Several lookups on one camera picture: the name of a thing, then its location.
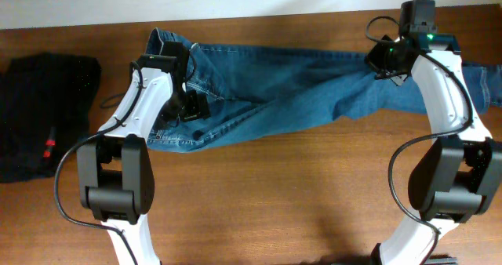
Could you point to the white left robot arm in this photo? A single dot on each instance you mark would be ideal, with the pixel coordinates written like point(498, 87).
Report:
point(115, 176)

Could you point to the black fabric bag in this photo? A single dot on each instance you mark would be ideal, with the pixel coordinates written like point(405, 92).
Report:
point(45, 101)

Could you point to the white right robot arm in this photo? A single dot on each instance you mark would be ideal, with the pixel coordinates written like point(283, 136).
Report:
point(461, 172)

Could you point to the blue denim jeans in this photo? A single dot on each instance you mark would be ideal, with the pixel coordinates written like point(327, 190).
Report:
point(256, 91)

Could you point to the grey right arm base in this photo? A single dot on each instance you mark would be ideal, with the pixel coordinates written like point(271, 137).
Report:
point(366, 260)

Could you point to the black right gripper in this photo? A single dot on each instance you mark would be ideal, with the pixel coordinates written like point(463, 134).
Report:
point(376, 57)

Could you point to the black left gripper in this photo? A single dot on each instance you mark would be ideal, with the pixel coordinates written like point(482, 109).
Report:
point(200, 107)

